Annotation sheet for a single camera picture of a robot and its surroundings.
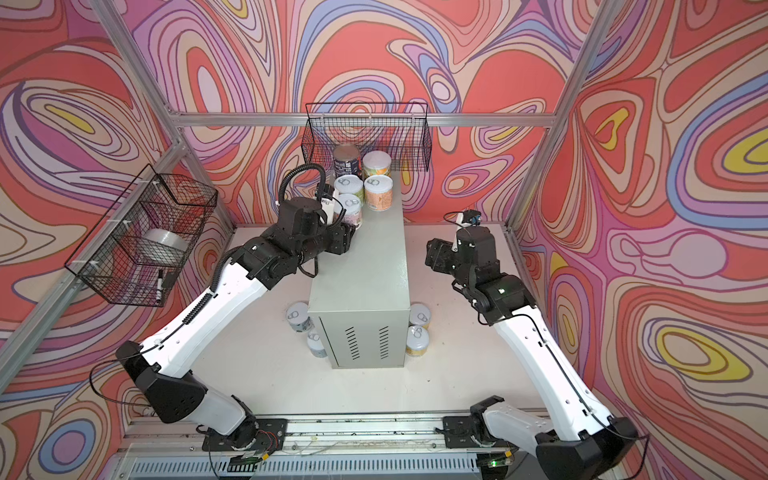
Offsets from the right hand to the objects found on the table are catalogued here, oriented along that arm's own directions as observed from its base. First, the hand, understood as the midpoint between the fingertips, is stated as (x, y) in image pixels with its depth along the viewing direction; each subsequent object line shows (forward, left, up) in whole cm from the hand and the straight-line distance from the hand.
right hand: (441, 253), depth 72 cm
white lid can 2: (-12, +35, -25) cm, 45 cm away
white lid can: (-3, +41, -24) cm, 48 cm away
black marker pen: (-4, +69, -4) cm, 70 cm away
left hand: (+5, +22, +6) cm, 24 cm away
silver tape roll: (+6, +68, +3) cm, 68 cm away
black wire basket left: (+3, +77, 0) cm, 77 cm away
